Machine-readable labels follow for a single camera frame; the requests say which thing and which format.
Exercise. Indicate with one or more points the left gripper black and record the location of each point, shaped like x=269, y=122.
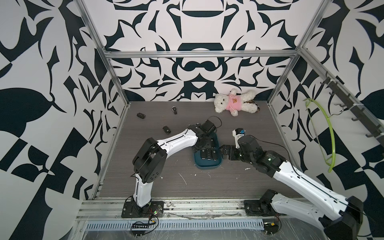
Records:
x=208, y=144

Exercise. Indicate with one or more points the green hoop on wall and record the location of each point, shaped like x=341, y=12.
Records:
x=330, y=161

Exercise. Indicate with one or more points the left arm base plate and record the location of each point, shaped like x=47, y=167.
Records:
x=132, y=210

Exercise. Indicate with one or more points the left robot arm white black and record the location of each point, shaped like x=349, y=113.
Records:
x=150, y=159

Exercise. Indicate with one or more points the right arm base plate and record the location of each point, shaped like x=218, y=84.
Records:
x=259, y=208

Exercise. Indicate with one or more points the black car key front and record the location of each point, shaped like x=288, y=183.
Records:
x=203, y=154

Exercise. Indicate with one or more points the white teddy bear pink shirt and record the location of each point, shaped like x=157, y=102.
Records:
x=235, y=102

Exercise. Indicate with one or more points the black connector box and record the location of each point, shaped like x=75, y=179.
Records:
x=271, y=228
x=139, y=228

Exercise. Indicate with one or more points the dark teal storage box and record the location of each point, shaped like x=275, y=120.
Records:
x=207, y=164

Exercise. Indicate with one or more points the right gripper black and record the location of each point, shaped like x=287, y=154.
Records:
x=231, y=155

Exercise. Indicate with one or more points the black hook rail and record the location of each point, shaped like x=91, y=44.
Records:
x=357, y=108

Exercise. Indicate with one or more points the car key with metal ring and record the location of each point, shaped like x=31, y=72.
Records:
x=174, y=109

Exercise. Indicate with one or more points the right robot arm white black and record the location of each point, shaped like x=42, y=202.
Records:
x=340, y=218

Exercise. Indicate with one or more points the black connector box left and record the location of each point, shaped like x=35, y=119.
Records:
x=139, y=228

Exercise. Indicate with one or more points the black car key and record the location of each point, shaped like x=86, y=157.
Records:
x=214, y=154
x=167, y=130
x=141, y=116
x=209, y=154
x=203, y=154

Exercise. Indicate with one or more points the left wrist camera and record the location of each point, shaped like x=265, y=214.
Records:
x=208, y=127

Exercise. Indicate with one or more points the black connector box right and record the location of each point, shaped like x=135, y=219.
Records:
x=271, y=228

